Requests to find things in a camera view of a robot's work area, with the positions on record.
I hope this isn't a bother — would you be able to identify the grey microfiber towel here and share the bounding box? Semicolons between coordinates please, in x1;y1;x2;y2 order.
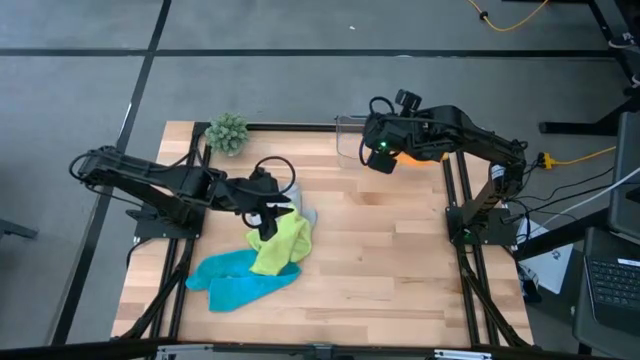
277;182;319;227

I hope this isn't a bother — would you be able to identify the black desk frame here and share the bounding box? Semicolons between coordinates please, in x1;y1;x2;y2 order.
538;0;640;136

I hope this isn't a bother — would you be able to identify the teal microfiber towel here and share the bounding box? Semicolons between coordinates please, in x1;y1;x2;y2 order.
185;248;304;314

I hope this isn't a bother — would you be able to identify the white cable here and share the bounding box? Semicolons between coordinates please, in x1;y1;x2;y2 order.
574;167;640;206

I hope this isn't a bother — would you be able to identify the green artificial potted plant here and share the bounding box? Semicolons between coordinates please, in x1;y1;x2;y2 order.
204;112;250;157

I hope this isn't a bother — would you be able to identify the black side desk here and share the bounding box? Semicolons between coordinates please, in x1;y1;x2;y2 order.
513;208;640;360

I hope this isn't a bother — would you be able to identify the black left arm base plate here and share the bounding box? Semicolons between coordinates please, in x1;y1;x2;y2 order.
124;207;206;241

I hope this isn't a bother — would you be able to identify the black aluminium table frame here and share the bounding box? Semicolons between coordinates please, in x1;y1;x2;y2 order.
119;121;534;349

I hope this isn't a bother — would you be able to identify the yellow extension cord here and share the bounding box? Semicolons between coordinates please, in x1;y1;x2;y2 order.
542;145;618;170

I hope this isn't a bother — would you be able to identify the white paper bag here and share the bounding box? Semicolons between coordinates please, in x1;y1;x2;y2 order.
517;219;575;295

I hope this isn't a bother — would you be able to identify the grey chair leg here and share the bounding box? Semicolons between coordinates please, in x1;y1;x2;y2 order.
0;218;40;241

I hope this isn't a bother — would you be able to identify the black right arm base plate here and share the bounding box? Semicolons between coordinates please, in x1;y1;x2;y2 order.
446;205;519;247

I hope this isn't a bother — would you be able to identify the black laptop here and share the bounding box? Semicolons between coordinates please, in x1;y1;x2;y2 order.
582;227;640;335

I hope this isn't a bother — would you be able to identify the lime green microfiber towel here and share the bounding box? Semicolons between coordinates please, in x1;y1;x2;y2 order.
244;202;314;277

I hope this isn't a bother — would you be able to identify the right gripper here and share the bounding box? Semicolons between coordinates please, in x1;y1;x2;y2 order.
360;88;427;176

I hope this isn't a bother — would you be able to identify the black rig crossbar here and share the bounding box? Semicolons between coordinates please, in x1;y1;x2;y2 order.
0;338;640;360

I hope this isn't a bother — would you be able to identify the dark grey monitor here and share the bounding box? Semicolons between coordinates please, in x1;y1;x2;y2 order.
607;112;640;241

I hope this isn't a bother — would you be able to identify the yellow floor cable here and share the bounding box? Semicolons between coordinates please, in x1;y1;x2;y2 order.
467;0;550;33

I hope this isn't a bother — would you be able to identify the orange microfiber towel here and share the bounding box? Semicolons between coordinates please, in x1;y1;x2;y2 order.
394;151;450;168

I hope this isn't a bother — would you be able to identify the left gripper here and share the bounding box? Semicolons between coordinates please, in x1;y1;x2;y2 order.
213;167;297;243

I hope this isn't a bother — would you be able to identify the silver metal bracket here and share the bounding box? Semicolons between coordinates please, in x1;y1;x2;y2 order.
432;348;495;360
154;342;217;360

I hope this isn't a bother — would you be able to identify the clear plastic bin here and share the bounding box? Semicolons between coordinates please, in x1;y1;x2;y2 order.
334;114;416;170

